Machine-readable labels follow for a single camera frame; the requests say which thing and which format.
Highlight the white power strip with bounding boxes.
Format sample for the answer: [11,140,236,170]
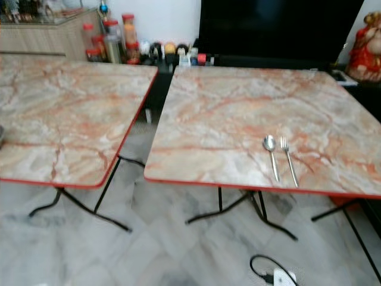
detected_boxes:
[273,268,299,286]

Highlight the red orange idol statue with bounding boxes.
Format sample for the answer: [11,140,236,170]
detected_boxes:
[346,12,381,83]

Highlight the tall red-lidded jar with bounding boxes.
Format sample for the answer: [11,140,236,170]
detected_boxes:
[122,13,136,45]

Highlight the small black bottle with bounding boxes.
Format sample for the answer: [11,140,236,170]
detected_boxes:
[150,42,163,63]

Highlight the yellow-capped small bottle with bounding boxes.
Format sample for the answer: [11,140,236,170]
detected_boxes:
[164,42,177,63]

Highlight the marble-pattern folding table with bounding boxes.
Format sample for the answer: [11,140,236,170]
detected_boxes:
[143,64,381,282]
[0,54,159,233]

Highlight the black television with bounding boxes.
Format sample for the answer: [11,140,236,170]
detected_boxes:
[197,0,366,61]

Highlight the light wooden cabinet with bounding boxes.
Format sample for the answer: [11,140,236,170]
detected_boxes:
[0,10,104,60]

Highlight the red-lidded jar dark contents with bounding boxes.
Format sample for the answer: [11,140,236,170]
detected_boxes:
[124,41,140,65]

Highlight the small red-lidded jar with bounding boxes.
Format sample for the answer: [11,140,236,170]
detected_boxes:
[86,48,103,63]

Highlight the steel fork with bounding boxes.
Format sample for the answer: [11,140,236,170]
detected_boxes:
[279,137,300,188]

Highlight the steel spoon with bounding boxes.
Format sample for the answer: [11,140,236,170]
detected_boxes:
[263,135,281,183]

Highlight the red stool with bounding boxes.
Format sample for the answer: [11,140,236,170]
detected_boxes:
[330,197,361,209]

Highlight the clear red-lidded jar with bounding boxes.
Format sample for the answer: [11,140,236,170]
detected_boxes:
[83,23,96,51]

